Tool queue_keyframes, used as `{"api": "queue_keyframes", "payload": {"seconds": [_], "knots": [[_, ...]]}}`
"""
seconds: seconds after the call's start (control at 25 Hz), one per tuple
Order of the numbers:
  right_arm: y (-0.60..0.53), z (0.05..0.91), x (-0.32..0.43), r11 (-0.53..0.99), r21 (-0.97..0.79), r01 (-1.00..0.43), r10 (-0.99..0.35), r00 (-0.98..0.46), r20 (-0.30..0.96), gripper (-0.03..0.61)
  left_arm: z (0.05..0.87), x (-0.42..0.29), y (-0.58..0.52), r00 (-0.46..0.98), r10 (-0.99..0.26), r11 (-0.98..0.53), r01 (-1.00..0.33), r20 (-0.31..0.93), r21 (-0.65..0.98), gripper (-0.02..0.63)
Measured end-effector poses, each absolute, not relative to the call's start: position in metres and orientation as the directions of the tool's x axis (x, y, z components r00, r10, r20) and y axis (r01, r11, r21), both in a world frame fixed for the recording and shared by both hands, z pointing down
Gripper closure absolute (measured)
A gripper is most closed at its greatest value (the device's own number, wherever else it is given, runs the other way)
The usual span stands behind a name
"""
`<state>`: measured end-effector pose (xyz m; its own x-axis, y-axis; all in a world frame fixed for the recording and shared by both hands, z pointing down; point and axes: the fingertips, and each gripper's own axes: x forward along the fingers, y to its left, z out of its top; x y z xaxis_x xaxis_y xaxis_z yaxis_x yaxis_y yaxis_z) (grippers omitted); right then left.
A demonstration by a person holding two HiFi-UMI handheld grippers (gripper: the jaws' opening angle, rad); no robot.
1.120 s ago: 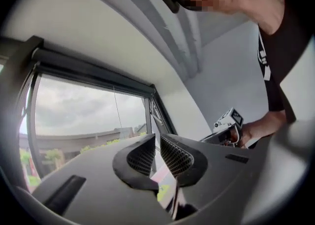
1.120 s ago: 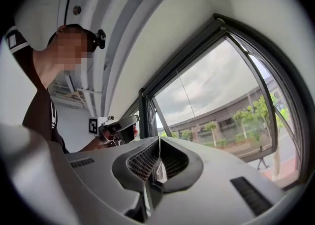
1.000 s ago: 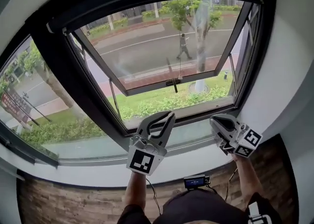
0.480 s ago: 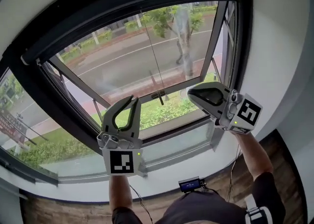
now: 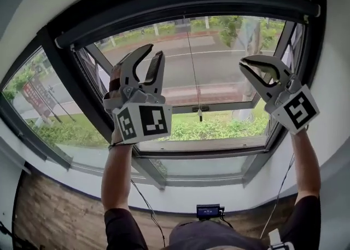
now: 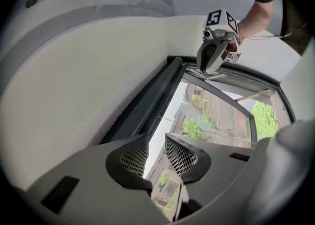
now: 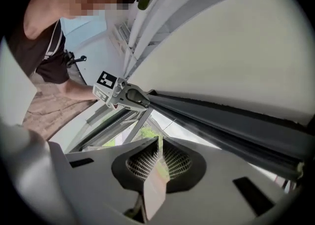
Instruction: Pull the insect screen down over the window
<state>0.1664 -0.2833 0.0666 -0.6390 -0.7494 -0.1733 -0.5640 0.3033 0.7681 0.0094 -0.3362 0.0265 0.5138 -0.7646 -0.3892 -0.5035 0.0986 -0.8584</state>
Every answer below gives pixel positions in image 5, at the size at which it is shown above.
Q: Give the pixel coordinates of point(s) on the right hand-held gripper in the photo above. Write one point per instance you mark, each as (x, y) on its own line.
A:
(298, 109)

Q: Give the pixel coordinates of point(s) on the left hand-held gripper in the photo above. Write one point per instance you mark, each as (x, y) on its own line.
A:
(153, 120)

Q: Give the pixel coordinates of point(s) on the window with metal frame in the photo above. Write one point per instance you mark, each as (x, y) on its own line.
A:
(177, 6)

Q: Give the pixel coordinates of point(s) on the person's right forearm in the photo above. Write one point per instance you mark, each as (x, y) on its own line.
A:
(306, 167)

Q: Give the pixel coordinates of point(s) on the person's left forearm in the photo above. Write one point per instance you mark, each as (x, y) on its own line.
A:
(117, 175)

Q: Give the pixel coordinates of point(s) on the open glass window sash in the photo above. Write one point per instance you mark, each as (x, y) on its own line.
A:
(232, 105)

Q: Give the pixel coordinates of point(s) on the person's left hand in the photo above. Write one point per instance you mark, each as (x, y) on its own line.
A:
(115, 79)

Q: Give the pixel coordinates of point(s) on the red signboard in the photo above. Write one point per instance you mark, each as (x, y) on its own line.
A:
(35, 95)

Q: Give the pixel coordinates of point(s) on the small black monitor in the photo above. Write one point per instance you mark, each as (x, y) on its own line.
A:
(209, 211)

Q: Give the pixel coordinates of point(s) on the person in black shirt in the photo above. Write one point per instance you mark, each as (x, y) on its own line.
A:
(213, 236)

